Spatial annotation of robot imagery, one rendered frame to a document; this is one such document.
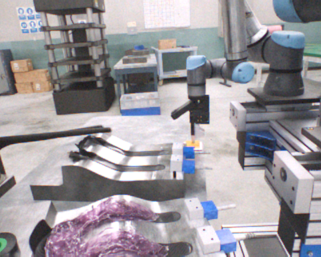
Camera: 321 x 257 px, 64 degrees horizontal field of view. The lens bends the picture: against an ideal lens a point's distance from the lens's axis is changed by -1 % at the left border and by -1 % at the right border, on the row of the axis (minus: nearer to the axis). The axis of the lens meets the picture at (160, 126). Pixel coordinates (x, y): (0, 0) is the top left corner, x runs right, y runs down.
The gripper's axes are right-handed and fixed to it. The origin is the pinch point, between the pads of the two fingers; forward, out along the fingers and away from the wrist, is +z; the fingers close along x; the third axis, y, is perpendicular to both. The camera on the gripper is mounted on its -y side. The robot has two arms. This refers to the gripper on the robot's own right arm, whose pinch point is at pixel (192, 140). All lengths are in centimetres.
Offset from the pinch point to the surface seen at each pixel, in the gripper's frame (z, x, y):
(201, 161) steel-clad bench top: 4.5, -10.9, 3.8
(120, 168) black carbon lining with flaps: -3.4, -30.8, -23.0
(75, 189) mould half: 0, -38, -36
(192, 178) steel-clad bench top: 4.6, -23.3, 0.5
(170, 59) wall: 29, 608, -67
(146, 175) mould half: -4.0, -36.1, -13.3
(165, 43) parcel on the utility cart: -15, 548, -71
